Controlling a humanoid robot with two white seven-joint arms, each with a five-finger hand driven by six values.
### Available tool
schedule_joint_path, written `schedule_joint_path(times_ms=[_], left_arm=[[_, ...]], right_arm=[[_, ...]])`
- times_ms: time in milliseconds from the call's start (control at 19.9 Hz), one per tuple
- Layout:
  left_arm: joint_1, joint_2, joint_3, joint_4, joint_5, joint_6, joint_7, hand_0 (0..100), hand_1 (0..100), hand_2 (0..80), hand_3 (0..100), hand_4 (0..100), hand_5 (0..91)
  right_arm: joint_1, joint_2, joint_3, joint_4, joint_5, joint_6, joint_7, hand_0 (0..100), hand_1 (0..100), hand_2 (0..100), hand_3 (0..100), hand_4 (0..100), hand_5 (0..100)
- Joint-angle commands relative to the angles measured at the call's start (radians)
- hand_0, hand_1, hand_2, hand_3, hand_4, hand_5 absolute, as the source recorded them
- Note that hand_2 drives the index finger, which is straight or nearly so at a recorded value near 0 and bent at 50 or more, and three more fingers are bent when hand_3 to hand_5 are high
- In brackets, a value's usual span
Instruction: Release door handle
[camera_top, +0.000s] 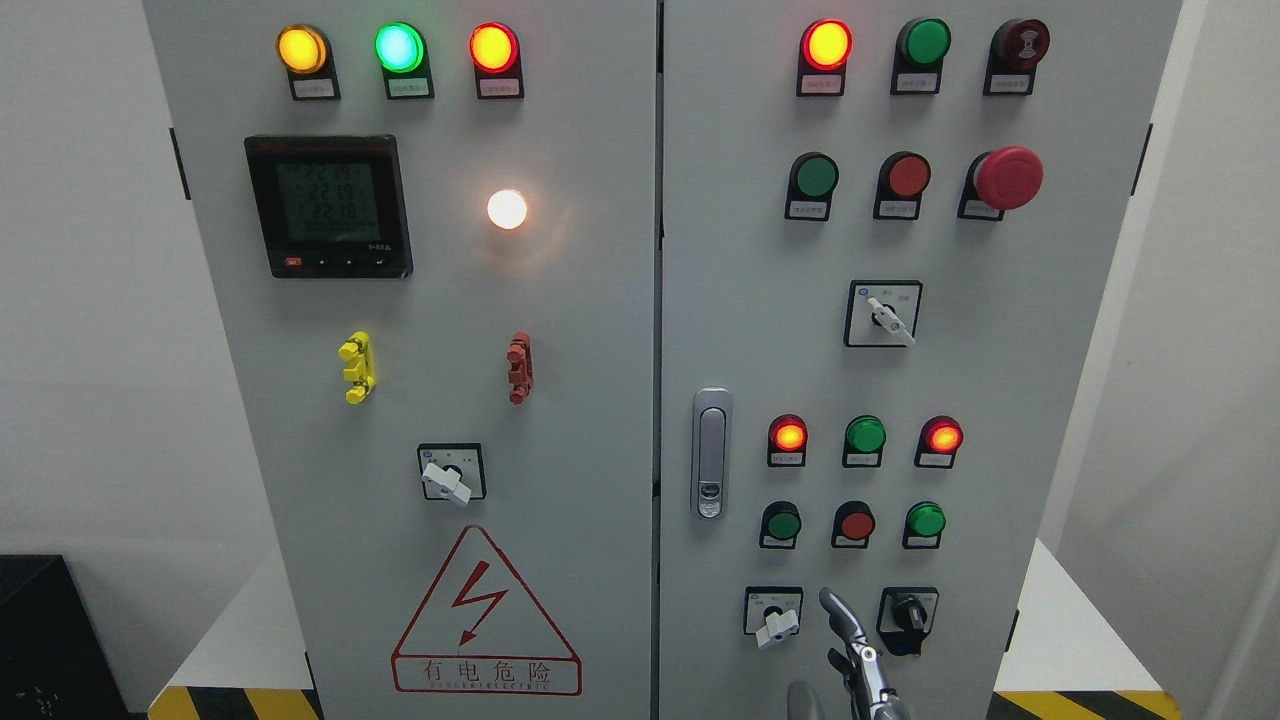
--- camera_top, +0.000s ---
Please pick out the lower white selector switch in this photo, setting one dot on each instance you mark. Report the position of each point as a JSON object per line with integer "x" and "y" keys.
{"x": 771, "y": 613}

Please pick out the red lit lamp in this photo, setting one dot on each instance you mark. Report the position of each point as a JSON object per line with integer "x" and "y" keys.
{"x": 787, "y": 440}
{"x": 938, "y": 442}
{"x": 824, "y": 52}

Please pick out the red emergency stop mushroom button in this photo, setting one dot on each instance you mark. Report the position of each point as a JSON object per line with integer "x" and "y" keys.
{"x": 998, "y": 181}

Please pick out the upper right white selector switch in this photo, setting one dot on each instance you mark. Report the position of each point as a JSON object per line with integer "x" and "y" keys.
{"x": 882, "y": 313}

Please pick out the red lit lamp middle left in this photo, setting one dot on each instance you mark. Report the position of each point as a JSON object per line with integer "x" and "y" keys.
{"x": 787, "y": 440}

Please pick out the green push button lower left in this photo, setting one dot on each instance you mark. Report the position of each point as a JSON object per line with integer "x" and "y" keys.
{"x": 780, "y": 526}

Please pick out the black digital power meter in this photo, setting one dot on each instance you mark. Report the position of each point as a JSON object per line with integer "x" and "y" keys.
{"x": 331, "y": 206}

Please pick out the red lit lamp middle right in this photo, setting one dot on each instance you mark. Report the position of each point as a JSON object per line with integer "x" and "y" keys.
{"x": 938, "y": 442}

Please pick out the silver swing door handle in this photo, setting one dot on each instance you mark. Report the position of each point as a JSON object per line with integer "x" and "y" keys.
{"x": 711, "y": 415}

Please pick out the red push button upper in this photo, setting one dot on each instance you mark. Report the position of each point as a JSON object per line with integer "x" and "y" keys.
{"x": 902, "y": 180}

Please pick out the yellow terminal connector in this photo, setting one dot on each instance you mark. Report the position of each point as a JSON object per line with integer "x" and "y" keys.
{"x": 359, "y": 372}

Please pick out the green unlit lamp right top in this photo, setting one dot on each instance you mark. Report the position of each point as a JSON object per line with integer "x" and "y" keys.
{"x": 919, "y": 57}

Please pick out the green lamp middle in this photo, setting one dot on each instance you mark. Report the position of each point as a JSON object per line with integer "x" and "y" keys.
{"x": 864, "y": 441}

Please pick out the left grey cabinet door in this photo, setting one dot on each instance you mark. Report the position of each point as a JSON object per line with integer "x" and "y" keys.
{"x": 569, "y": 472}

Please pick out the yellow indicator lamp top left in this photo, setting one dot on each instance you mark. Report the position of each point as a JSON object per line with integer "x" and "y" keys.
{"x": 307, "y": 57}

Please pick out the red push button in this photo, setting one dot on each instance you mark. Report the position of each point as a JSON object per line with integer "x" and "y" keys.
{"x": 902, "y": 180}
{"x": 852, "y": 526}

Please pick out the red lit lamp right top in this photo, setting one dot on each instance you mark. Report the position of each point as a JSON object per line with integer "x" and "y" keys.
{"x": 824, "y": 52}

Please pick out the black knob selector switch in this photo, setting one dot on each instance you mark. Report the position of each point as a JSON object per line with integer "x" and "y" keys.
{"x": 905, "y": 617}

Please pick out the white lit indicator lamp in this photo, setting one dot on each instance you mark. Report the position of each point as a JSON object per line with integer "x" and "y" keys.
{"x": 507, "y": 209}

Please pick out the black box lower left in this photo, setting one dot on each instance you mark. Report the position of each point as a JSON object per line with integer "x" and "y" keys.
{"x": 52, "y": 665}

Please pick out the red terminal connector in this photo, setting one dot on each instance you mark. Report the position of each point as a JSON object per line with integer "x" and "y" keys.
{"x": 520, "y": 376}

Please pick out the green lit indicator lamp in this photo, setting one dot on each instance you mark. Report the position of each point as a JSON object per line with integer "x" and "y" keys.
{"x": 404, "y": 61}

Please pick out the green push button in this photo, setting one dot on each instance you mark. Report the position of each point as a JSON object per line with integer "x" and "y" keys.
{"x": 811, "y": 184}
{"x": 780, "y": 526}
{"x": 924, "y": 524}

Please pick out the left door white selector switch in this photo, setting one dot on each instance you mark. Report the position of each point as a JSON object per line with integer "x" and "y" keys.
{"x": 453, "y": 473}

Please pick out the red push button lower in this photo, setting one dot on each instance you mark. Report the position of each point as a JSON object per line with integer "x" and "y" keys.
{"x": 852, "y": 526}

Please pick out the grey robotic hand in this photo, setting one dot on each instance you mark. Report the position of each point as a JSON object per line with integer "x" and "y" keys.
{"x": 871, "y": 694}

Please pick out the red lit lamp left door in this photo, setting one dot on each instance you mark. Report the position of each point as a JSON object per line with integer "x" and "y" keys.
{"x": 495, "y": 52}

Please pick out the white platform hazard striped edge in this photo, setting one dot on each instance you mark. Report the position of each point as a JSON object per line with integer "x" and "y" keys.
{"x": 1064, "y": 660}

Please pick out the red electric hazard warning sticker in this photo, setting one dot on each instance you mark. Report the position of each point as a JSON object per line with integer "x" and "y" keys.
{"x": 480, "y": 629}

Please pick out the green push button lower right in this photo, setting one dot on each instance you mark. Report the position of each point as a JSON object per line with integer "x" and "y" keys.
{"x": 924, "y": 524}

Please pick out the green push button upper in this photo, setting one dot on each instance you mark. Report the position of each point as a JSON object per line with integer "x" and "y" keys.
{"x": 811, "y": 184}

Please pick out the grey cabinet door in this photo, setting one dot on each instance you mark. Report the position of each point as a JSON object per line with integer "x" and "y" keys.
{"x": 569, "y": 472}
{"x": 755, "y": 303}

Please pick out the right grey cabinet door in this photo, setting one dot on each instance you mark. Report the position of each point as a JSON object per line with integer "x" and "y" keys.
{"x": 755, "y": 303}

